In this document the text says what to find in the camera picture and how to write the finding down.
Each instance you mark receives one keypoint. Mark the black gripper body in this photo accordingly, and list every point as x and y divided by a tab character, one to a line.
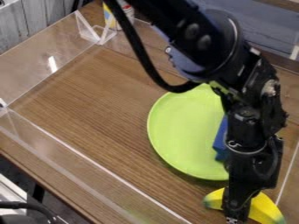
253	170

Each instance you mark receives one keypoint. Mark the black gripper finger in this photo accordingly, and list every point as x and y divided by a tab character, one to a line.
236	202

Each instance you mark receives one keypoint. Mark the yellow toy banana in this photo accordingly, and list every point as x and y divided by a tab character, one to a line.
259	210

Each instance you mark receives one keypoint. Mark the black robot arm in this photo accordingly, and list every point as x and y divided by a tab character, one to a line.
211	55

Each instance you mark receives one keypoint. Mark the green plate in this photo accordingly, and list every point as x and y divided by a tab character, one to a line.
181	126

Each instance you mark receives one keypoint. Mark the blue star-shaped block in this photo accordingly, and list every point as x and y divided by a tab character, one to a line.
219	141

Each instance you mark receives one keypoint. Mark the clear acrylic front wall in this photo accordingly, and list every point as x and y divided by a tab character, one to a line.
88	186

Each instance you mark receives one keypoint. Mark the clear acrylic corner bracket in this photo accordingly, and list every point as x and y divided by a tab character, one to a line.
97	34

